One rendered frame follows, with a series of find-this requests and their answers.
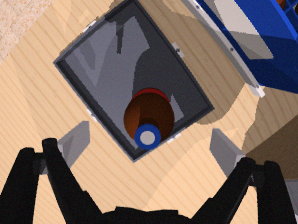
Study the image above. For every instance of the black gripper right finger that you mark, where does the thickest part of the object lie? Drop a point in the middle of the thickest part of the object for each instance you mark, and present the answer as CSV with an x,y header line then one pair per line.
x,y
273,202

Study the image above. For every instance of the blue plastic bottle crate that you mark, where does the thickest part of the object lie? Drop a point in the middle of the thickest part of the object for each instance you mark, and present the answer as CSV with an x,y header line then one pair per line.
x,y
263,36

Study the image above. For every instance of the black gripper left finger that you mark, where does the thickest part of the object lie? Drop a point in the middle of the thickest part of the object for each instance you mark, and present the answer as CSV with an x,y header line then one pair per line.
x,y
17,199

